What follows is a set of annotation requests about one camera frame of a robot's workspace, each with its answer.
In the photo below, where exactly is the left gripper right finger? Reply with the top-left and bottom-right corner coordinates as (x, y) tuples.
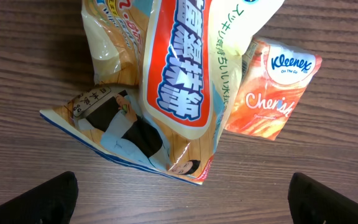
(288, 172), (358, 224)

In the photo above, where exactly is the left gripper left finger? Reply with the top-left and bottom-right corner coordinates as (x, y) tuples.
(0, 171), (78, 224)

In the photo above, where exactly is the orange small packet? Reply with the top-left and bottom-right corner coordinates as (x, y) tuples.
(225, 37), (323, 140)

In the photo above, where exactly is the yellow snack chip bag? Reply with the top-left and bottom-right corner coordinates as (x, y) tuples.
(40, 0), (282, 185)

